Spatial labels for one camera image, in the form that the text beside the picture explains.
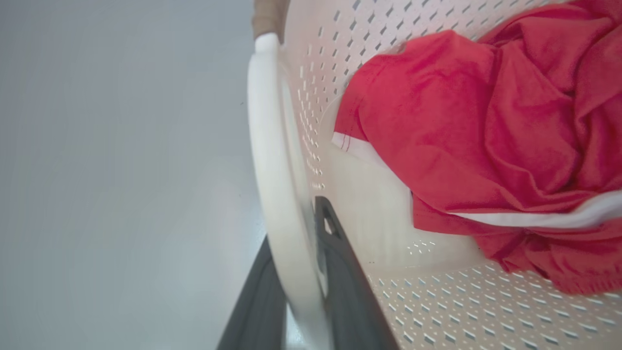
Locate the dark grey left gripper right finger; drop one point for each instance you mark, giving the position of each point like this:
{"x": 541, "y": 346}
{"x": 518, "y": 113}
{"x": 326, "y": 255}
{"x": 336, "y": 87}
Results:
{"x": 347, "y": 291}

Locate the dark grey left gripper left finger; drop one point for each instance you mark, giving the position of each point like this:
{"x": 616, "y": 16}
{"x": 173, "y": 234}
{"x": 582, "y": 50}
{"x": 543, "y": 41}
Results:
{"x": 257, "y": 311}

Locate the white perforated plastic laundry basket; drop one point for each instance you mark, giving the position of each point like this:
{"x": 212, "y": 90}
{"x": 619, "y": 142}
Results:
{"x": 437, "y": 301}

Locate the red garment with white trim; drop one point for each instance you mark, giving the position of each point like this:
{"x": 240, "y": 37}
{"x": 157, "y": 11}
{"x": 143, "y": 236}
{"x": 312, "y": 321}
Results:
{"x": 486, "y": 146}

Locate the beige wooden furniture piece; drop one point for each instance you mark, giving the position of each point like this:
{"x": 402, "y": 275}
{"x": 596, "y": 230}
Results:
{"x": 266, "y": 17}

